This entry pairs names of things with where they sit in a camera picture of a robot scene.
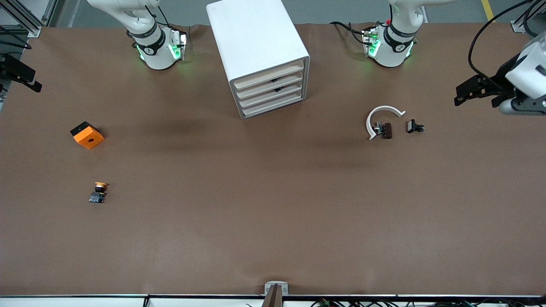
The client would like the brown table cover mat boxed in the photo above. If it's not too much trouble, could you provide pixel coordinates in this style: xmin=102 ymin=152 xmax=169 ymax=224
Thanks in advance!
xmin=0 ymin=21 xmax=546 ymax=297

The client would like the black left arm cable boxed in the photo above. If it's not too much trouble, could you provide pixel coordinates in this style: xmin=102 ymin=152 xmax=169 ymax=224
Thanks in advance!
xmin=468 ymin=0 xmax=546 ymax=82

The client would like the dark brown terminal block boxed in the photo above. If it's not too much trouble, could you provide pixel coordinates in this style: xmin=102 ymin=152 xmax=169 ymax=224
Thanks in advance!
xmin=374 ymin=122 xmax=393 ymax=140

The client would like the grey metal bracket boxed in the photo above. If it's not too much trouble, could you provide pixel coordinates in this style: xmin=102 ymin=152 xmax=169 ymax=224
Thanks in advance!
xmin=264 ymin=281 xmax=289 ymax=295

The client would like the white curved plastic piece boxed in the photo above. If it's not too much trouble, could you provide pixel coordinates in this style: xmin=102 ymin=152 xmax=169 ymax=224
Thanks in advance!
xmin=366 ymin=105 xmax=407 ymax=141

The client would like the orange black button enclosure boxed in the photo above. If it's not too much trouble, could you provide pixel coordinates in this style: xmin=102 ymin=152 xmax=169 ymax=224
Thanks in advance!
xmin=70 ymin=121 xmax=105 ymax=150

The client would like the black base cable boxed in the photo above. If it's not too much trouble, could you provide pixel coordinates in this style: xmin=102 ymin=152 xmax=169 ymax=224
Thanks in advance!
xmin=330 ymin=20 xmax=368 ymax=45

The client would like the white table front rail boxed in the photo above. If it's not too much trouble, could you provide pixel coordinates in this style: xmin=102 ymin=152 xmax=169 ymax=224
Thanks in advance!
xmin=0 ymin=294 xmax=546 ymax=307

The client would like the yellow push button switch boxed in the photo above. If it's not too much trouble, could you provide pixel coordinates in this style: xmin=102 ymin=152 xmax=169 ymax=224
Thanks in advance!
xmin=89 ymin=182 xmax=109 ymax=204

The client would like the aluminium frame profile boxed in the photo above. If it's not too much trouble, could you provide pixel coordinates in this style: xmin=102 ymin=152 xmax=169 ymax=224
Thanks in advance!
xmin=511 ymin=0 xmax=546 ymax=34
xmin=42 ymin=0 xmax=59 ymax=27
xmin=0 ymin=0 xmax=42 ymax=38

